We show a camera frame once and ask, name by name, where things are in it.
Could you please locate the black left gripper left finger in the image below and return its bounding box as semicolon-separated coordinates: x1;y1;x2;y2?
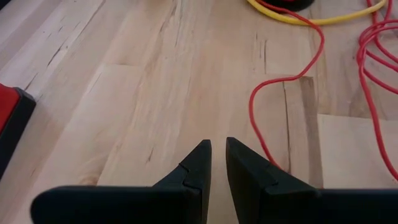
30;139;213;224

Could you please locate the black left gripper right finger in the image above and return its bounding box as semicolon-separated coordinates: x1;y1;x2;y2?
226;136;398;224

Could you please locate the thin red wire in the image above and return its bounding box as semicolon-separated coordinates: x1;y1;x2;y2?
248;0;398;189

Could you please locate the yellow cord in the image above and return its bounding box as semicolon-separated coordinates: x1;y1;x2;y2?
247;0;388;27

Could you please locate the black spool for red wire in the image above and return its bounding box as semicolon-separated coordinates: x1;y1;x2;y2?
264;0;315;13

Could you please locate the red box with dark lid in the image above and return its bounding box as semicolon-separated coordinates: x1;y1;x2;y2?
0;83;37;180

